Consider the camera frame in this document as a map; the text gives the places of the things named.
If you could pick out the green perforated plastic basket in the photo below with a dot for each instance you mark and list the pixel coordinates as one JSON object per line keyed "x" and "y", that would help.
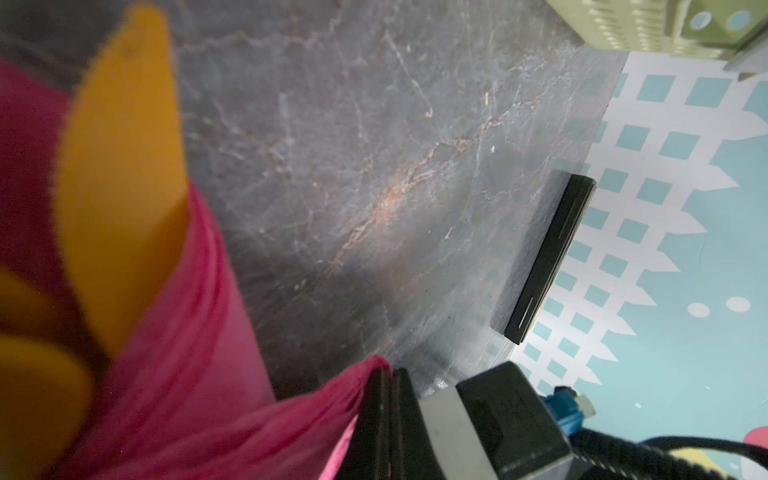
{"x": 714, "y": 30}

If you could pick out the black flat box yellow label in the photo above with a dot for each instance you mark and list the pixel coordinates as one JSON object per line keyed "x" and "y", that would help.
{"x": 555, "y": 245}

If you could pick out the orange plastic knife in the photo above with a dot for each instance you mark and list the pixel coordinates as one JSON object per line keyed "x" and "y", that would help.
{"x": 120, "y": 183}

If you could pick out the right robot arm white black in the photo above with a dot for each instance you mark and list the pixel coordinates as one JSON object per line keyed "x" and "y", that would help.
{"x": 609, "y": 457}

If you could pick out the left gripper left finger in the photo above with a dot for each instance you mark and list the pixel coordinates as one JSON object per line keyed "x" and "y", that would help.
{"x": 367, "y": 456}

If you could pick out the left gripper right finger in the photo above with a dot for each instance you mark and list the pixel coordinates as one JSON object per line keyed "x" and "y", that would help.
{"x": 412, "y": 455}

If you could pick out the pink paper napkin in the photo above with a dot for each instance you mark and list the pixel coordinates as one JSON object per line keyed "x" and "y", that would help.
{"x": 188, "y": 396}

